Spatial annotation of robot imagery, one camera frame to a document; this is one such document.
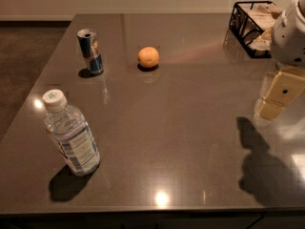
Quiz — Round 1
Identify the clear plastic water bottle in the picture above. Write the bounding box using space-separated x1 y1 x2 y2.
42 89 100 177

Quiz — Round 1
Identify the blue silver drink can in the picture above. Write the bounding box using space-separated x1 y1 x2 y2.
77 29 104 75

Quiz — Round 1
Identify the orange fruit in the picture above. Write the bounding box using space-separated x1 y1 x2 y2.
137 47 159 69

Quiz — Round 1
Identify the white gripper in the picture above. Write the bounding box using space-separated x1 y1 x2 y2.
254 0 305 120

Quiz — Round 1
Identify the black wire basket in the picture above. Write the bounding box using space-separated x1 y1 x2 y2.
229 1 273 58

